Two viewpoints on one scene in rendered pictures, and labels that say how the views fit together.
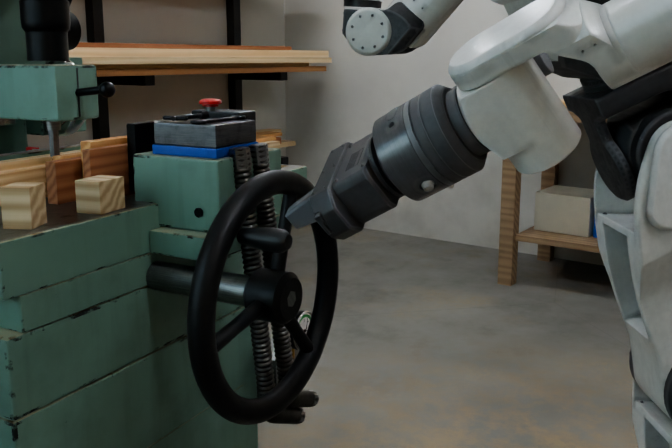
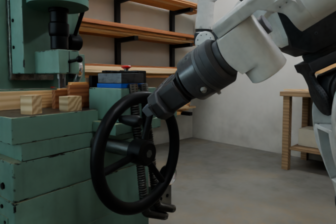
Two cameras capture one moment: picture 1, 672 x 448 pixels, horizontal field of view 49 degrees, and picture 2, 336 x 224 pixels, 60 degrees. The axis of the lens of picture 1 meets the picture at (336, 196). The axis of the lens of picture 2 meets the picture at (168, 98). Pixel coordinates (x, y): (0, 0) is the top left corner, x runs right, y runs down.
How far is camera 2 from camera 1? 21 cm
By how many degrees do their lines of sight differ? 12
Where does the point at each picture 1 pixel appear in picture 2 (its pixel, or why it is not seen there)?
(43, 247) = (35, 122)
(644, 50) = (315, 2)
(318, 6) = not seen: hidden behind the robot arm
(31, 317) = (26, 154)
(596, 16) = not seen: outside the picture
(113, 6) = (125, 52)
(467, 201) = (268, 132)
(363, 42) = not seen: hidden behind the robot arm
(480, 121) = (228, 53)
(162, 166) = (99, 92)
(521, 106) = (249, 43)
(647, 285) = not seen: outside the picture
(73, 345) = (49, 170)
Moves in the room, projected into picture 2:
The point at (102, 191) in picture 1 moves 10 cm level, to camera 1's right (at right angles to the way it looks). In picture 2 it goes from (69, 101) to (106, 101)
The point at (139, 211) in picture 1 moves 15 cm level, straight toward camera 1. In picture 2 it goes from (87, 112) to (74, 119)
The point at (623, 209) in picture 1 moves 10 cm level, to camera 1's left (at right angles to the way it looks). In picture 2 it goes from (328, 122) to (293, 121)
